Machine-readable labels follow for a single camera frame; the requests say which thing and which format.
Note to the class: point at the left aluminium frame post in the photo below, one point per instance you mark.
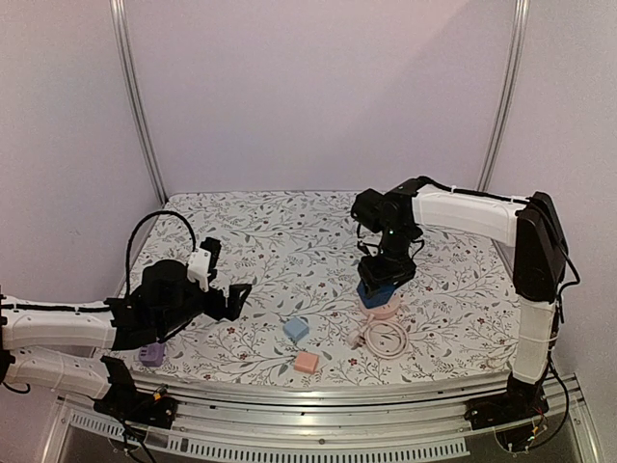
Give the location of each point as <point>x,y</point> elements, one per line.
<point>130,78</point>

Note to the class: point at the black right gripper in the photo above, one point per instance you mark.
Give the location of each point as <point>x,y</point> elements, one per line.
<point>386,270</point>

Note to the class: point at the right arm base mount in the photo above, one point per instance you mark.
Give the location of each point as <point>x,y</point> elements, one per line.
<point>519,401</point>

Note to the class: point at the right aluminium frame post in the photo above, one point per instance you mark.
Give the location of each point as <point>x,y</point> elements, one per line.
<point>513,63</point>

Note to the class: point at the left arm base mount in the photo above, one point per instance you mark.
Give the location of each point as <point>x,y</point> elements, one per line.
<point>125,403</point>

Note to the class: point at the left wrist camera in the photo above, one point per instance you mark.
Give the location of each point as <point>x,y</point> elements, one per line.
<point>198,268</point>

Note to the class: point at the purple power strip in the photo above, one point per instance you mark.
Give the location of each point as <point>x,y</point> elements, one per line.
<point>152,355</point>

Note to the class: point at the floral table cloth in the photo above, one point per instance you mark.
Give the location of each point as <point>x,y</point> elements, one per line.
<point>459,315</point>

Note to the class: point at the light blue plug adapter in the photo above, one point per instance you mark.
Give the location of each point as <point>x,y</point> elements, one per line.
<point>295,329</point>

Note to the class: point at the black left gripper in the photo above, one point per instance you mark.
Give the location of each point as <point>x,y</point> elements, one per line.
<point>232,310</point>

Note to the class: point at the blue cube socket adapter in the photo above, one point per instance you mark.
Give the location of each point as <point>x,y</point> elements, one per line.
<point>374,298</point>

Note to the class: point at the pink plug adapter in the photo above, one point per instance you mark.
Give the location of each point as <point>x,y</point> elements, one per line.
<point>306,362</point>

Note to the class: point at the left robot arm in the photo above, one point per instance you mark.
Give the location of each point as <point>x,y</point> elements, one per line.
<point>170,296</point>

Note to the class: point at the aluminium frame post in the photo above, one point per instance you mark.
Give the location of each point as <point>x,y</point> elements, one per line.
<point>513,63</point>
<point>130,78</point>

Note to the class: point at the aluminium front rail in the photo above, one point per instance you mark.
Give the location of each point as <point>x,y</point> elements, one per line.
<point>407,422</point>

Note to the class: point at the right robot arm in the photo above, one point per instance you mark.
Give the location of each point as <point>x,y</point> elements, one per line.
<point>528,225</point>

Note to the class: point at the pink round power strip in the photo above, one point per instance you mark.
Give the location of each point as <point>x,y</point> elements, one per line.
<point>382,312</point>

